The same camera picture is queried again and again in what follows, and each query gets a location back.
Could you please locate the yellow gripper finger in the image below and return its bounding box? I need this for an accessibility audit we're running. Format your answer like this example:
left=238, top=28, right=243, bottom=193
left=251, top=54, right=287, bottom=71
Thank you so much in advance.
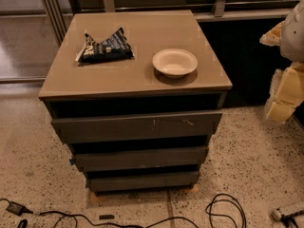
left=259, top=22, right=284, bottom=47
left=265, top=62, right=304, bottom=123

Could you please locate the grey top drawer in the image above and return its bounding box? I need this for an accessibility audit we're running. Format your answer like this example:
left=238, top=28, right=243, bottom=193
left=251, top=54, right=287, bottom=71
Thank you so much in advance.
left=51, top=111, right=221, bottom=143

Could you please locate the grey drawer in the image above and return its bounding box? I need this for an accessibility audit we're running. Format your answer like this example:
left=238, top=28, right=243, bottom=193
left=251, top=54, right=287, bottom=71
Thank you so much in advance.
left=86, top=171, right=200, bottom=192
left=51, top=111, right=221, bottom=143
left=73, top=146, right=207, bottom=172

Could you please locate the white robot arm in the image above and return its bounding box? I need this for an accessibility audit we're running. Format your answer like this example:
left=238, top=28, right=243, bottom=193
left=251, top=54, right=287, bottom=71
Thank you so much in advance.
left=259, top=0, right=304, bottom=124

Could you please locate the grey drawer cabinet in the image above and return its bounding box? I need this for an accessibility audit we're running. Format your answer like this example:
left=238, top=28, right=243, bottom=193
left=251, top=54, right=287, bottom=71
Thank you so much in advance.
left=39, top=10, right=232, bottom=182

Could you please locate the grey middle drawer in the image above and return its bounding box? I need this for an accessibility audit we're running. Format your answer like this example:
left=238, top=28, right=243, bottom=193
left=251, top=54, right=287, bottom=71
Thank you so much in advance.
left=73, top=146, right=207, bottom=172

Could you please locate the grey bottom drawer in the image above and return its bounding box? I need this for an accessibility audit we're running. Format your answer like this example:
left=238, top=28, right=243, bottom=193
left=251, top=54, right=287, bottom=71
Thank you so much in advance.
left=86, top=171, right=200, bottom=192

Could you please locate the white paper bowl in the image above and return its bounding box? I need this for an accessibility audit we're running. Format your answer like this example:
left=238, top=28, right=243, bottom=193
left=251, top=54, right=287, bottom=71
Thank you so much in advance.
left=152, top=48, right=198, bottom=78

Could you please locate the white power strip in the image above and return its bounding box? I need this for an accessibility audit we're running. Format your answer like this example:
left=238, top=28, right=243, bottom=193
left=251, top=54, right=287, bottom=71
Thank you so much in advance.
left=271, top=201, right=304, bottom=222

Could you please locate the dark blue chip bag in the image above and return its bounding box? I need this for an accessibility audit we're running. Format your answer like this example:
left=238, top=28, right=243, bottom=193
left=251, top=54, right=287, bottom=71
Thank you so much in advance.
left=75, top=28, right=134, bottom=64

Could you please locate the small black floor object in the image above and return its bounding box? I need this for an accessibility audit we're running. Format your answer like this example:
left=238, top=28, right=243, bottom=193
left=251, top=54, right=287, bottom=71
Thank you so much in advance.
left=99, top=215, right=115, bottom=220

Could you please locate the black power adapter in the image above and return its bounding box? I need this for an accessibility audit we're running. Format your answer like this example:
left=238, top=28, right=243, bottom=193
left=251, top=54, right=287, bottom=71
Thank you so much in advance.
left=6, top=201, right=32, bottom=216

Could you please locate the black floor cable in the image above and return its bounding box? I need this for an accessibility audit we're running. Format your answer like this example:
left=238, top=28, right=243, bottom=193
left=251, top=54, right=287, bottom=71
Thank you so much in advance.
left=0, top=193, right=247, bottom=228

